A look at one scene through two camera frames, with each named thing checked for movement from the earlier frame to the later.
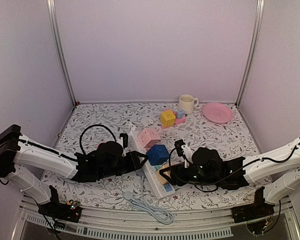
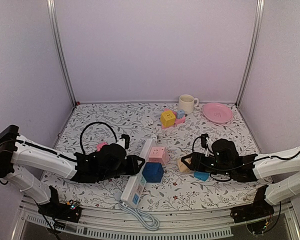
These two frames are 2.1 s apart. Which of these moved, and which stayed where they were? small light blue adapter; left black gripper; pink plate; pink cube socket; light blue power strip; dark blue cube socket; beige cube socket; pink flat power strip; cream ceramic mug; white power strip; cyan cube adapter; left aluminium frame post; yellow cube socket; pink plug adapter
Moved: light blue power strip; pink cube socket; cyan cube adapter; white power strip; beige cube socket; dark blue cube socket
Stayed: pink plate; pink plug adapter; cream ceramic mug; yellow cube socket; pink flat power strip; left aluminium frame post; left black gripper; small light blue adapter
